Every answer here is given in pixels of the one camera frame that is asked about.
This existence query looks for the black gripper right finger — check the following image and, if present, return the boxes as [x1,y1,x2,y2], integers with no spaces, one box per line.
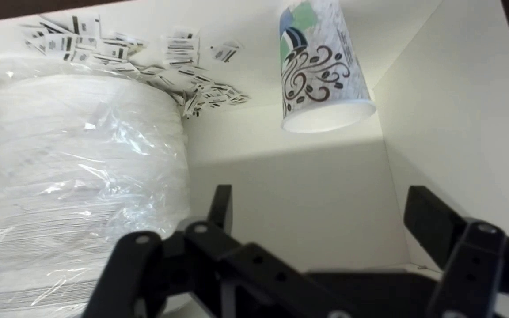
[402,184,509,318]

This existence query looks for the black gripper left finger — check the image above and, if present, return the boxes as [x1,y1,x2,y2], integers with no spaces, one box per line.
[79,182,349,318]

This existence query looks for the dark wood wall cupboard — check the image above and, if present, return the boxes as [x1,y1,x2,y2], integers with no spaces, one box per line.
[0,0,509,318]

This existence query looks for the patterned paper cup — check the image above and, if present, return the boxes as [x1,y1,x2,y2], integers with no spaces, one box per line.
[275,0,378,136]

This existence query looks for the plastic wrapped paper plate stack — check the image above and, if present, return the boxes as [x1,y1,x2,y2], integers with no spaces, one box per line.
[0,14,254,318]

